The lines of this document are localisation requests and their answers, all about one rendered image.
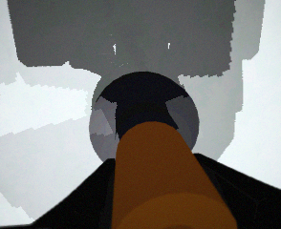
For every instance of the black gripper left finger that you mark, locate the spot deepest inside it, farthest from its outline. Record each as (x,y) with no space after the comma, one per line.
(89,206)

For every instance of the orange knob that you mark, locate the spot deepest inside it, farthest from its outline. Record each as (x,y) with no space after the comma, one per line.
(159,184)

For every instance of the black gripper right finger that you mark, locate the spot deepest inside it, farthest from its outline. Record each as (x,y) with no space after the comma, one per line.
(253,203)

